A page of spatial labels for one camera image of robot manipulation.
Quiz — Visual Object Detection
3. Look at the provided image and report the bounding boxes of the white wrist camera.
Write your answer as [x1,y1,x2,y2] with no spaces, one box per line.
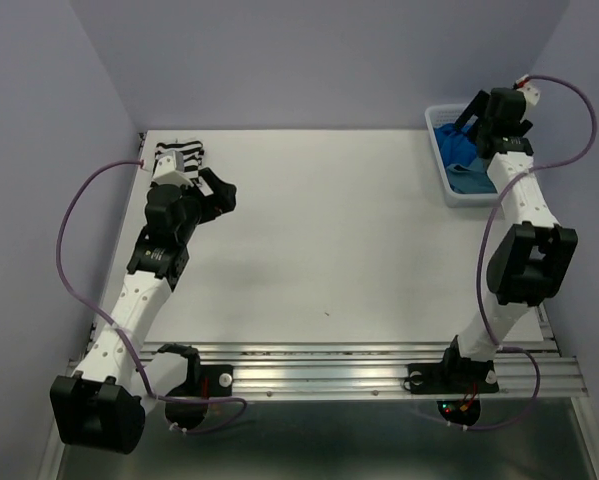
[150,151,202,187]
[513,74,541,110]

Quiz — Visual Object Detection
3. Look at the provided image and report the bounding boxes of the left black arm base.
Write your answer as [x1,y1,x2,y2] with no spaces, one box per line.
[164,364,243,435]

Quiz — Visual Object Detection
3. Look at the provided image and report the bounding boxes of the aluminium mounting rail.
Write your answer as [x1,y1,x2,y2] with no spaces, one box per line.
[61,341,593,401]

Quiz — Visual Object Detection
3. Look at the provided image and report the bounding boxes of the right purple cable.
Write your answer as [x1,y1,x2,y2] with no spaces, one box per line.
[413,74,598,432]

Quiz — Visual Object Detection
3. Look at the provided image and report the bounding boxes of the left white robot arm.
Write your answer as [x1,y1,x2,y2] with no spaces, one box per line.
[49,167,247,454]

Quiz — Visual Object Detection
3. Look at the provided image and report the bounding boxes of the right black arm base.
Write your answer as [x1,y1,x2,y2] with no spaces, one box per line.
[403,348,499,427]

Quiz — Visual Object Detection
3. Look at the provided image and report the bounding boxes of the black white striped tank top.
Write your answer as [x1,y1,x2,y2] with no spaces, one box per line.
[154,139,205,169]

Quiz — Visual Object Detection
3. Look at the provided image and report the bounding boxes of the blue tank top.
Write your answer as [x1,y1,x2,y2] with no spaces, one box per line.
[434,123,477,167]

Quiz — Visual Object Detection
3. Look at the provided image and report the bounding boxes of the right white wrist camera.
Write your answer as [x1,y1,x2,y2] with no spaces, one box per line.
[513,74,541,110]

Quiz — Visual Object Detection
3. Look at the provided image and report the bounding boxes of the teal tank top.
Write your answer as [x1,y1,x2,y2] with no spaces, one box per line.
[445,158,496,195]

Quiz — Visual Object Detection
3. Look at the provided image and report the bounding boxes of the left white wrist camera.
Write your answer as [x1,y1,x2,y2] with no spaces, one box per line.
[150,151,202,187]

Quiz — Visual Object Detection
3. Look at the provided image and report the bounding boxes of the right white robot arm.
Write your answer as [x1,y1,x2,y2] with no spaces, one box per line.
[439,87,578,390]

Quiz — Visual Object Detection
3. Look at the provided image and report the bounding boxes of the white plastic basket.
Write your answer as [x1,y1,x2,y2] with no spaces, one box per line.
[424,104,497,208]

